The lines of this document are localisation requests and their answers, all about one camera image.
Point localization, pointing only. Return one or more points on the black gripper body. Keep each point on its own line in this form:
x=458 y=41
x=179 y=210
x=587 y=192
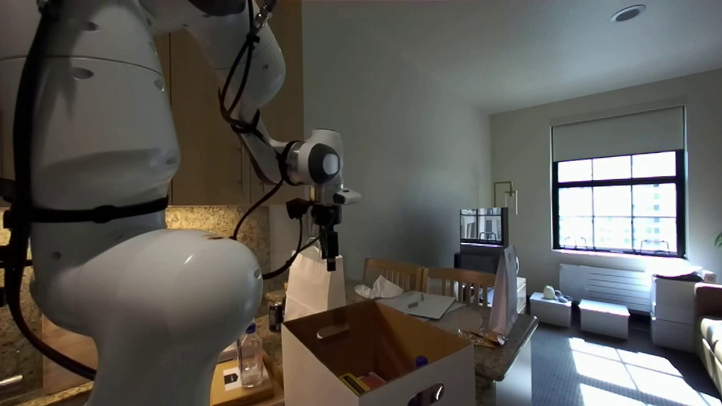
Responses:
x=328 y=222

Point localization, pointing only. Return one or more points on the clear water bottle blue cap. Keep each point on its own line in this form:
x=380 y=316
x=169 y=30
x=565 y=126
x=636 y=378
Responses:
x=250 y=364
x=419 y=361

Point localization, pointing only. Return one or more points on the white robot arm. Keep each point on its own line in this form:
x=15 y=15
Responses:
x=150 y=316

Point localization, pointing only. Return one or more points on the open cardboard box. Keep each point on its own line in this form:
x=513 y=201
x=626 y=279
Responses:
x=442 y=374

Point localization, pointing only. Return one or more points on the white storage box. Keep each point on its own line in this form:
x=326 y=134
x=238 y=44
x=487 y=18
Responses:
x=551 y=311
x=603 y=318

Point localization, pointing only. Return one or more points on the crumpled white tissue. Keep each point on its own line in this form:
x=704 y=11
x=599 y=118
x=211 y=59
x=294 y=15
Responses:
x=380 y=290

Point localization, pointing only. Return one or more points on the wooden slatted chair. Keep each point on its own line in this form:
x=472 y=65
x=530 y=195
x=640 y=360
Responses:
x=458 y=282
x=390 y=271

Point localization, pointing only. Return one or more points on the pen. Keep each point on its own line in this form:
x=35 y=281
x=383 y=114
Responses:
x=414 y=302

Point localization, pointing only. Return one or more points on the grey notebook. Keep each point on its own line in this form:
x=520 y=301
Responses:
x=431 y=308

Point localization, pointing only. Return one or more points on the yellow red packet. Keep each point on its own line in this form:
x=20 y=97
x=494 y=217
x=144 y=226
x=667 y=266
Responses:
x=364 y=381

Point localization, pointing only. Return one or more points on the black tank stand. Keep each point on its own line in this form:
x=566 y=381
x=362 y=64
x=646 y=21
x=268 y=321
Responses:
x=476 y=260

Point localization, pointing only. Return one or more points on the white printed shopping bag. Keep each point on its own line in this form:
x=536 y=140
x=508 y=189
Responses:
x=504 y=294

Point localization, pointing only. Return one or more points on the white radiator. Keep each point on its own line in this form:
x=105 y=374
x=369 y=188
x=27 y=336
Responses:
x=600 y=284

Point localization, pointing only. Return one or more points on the black framed window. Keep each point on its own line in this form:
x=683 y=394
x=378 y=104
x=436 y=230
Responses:
x=616 y=203

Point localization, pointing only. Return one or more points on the white roller blind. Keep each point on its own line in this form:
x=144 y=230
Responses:
x=616 y=132

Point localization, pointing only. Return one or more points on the white drawer unit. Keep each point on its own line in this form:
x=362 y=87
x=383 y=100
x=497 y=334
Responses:
x=677 y=316

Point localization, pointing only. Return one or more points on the round ceiling light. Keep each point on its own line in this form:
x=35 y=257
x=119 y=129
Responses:
x=628 y=11

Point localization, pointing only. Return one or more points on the green house plant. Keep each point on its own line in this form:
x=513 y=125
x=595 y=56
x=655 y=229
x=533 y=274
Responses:
x=718 y=239

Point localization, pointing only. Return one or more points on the brown sofa white cushions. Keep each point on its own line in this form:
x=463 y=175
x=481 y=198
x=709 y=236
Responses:
x=711 y=329

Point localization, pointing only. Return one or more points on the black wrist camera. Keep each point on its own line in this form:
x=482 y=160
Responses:
x=297 y=207

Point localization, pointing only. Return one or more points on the wall cabinet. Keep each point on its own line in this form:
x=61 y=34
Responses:
x=204 y=114

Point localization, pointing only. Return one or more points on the yellow metal lamp frame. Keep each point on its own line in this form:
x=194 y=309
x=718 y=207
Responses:
x=510 y=197

